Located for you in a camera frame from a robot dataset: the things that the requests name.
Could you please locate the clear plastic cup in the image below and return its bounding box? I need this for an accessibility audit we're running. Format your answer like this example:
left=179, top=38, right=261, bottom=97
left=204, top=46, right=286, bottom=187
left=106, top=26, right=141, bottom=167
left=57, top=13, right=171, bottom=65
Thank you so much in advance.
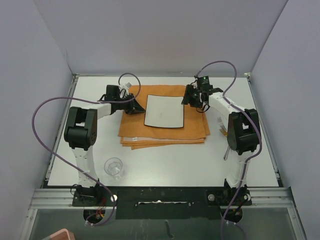
left=104, top=157, right=124, bottom=180

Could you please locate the aluminium left side rail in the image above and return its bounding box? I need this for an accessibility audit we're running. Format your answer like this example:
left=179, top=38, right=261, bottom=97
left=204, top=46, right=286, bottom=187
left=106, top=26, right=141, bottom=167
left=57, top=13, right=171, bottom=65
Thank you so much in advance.
left=44, top=74, right=78, bottom=181

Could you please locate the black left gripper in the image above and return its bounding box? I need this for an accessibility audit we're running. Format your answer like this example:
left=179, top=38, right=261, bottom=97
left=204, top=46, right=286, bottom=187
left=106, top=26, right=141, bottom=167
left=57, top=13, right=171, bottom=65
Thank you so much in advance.
left=114, top=92, right=145, bottom=115

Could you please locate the pink box corner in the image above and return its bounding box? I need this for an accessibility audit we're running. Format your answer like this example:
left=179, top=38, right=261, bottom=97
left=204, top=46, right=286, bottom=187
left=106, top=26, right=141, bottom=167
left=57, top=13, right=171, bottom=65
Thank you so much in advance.
left=42, top=228, right=76, bottom=240

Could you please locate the aluminium front frame rail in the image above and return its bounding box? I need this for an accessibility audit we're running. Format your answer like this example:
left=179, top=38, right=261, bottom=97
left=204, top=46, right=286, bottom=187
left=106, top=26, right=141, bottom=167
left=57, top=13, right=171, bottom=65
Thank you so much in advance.
left=29, top=187, right=294, bottom=210

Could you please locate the aluminium right side rail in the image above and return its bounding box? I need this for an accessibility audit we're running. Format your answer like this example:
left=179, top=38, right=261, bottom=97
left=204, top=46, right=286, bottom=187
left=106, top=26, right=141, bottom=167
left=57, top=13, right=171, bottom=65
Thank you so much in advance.
left=244, top=72, right=283, bottom=187

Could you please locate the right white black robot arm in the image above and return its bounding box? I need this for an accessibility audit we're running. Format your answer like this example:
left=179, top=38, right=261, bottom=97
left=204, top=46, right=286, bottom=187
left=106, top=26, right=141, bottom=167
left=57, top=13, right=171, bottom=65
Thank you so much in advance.
left=181, top=76, right=262, bottom=205

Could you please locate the silver metal fork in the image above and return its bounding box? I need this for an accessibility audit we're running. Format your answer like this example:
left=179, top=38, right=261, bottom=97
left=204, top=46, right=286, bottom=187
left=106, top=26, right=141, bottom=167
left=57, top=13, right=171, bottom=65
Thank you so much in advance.
left=217, top=117, right=230, bottom=161

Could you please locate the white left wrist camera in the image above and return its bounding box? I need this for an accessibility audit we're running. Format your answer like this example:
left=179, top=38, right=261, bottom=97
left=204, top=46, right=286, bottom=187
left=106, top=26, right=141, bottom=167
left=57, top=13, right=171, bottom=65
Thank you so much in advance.
left=121, top=82, right=132, bottom=91

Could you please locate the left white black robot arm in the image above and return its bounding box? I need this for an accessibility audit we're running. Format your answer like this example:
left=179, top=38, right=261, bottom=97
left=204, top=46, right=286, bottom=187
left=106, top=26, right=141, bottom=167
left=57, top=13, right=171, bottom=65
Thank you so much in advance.
left=64, top=83, right=145, bottom=206

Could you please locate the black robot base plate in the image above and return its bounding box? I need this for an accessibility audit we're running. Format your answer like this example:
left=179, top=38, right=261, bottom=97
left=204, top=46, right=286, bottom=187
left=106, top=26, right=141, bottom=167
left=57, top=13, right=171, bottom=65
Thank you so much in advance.
left=72, top=187, right=252, bottom=221

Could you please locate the white square plate black rim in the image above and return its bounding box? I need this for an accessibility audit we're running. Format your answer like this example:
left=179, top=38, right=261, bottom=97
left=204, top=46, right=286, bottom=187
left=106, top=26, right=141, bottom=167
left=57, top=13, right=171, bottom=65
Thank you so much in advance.
left=144, top=94, right=184, bottom=129

